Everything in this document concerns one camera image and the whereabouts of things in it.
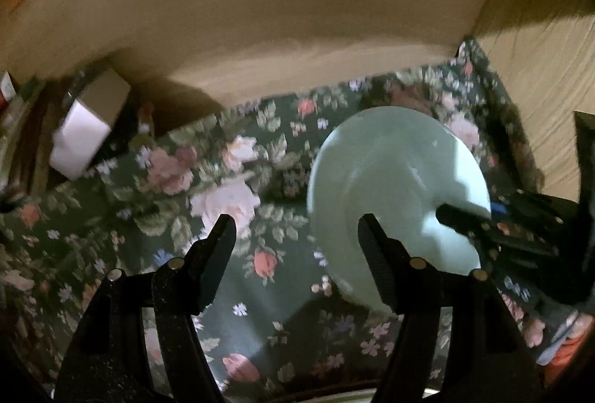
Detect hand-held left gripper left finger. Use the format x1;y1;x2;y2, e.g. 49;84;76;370
53;213;238;403

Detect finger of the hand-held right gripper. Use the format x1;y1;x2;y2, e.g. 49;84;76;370
492;190;579;228
436;203;564;262

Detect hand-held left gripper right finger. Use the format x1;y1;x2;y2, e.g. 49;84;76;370
357;213;542;403

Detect small pale green plate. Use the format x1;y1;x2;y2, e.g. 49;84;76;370
306;106;493;315

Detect dark floral tablecloth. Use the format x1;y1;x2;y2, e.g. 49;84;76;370
0;38;547;399

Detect white cardboard box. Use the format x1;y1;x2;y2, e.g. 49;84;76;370
49;68;132;181

